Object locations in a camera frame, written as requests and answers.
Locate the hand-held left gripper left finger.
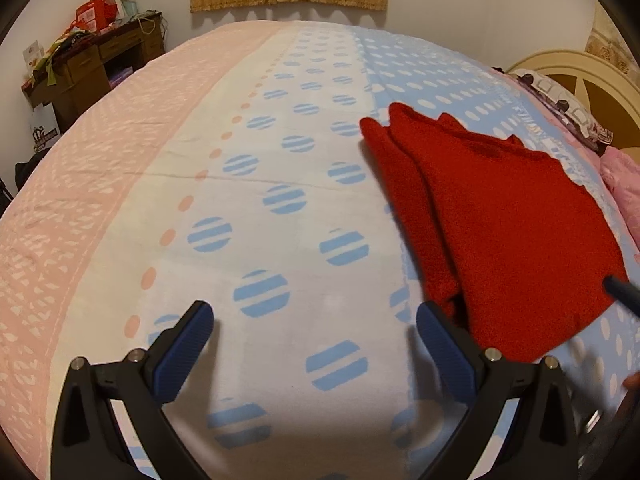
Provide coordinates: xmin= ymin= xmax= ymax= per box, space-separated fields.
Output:
xmin=50 ymin=300 xmax=216 ymax=480

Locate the red gift bag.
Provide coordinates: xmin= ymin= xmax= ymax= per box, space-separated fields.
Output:
xmin=74 ymin=0 xmax=119 ymax=32

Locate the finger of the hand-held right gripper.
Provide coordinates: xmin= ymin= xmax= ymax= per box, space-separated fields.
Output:
xmin=602 ymin=275 xmax=640 ymax=319

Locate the dotted pink and blue bedsheet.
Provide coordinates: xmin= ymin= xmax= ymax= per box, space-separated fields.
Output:
xmin=0 ymin=20 xmax=640 ymax=480

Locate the white patterned pillow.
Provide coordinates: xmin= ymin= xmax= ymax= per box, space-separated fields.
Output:
xmin=492 ymin=66 xmax=614 ymax=150

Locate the colourful cloth pile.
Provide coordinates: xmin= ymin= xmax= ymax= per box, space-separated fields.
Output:
xmin=34 ymin=29 xmax=95 ymax=88

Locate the black bag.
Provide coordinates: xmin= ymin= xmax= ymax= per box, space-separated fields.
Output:
xmin=14 ymin=159 xmax=37 ymax=192

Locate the wooden desk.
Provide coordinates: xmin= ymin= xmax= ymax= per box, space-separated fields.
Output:
xmin=21 ymin=10 xmax=166 ymax=133

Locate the purple box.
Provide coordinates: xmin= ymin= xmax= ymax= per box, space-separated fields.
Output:
xmin=106 ymin=66 xmax=135 ymax=90

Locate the printed white shopping bag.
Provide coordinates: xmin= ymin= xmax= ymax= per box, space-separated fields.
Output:
xmin=29 ymin=104 xmax=62 ymax=155

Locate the white box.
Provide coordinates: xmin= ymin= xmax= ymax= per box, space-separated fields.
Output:
xmin=22 ymin=40 xmax=47 ymax=75

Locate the red knit sweater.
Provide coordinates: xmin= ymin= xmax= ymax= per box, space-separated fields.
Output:
xmin=360 ymin=102 xmax=630 ymax=364

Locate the cream bed headboard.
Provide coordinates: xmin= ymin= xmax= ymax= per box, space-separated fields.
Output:
xmin=505 ymin=49 xmax=640 ymax=153

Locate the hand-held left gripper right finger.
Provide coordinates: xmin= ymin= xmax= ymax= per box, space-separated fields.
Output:
xmin=416 ymin=301 xmax=581 ymax=480

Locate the tan patterned side curtain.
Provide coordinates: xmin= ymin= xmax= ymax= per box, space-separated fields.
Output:
xmin=584 ymin=7 xmax=637 ymax=75

